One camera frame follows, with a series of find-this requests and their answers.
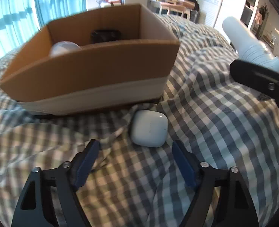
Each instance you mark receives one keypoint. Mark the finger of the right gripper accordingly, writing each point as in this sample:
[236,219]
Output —
[256,77]

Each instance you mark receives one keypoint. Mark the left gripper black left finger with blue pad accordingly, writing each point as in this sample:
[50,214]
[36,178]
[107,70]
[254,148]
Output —
[35,207]

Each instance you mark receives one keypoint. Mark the white plastic bottle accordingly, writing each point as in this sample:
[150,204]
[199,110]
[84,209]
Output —
[249,48]

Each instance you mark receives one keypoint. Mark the white earbuds case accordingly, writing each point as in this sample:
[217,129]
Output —
[149,129]

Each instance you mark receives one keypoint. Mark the small black box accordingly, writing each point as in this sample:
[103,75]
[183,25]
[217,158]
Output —
[105,35]

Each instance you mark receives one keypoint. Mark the clear floss pick jar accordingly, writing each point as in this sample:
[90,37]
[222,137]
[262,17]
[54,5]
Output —
[63,47]

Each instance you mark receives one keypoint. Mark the grey checkered bed quilt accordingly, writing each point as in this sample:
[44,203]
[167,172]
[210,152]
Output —
[218,120]

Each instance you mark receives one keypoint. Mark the white sliding wardrobe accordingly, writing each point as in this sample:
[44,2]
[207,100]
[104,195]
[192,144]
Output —
[243,10]

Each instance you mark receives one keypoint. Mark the white dressing table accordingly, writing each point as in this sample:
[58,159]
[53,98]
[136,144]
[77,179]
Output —
[182,7]

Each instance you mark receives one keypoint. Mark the brown cardboard box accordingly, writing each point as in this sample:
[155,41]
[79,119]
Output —
[97,76]

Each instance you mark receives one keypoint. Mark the white suitcase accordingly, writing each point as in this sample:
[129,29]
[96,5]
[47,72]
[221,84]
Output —
[110,3]

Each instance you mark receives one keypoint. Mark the turquoise curtain left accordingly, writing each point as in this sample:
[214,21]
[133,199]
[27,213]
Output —
[18,23]

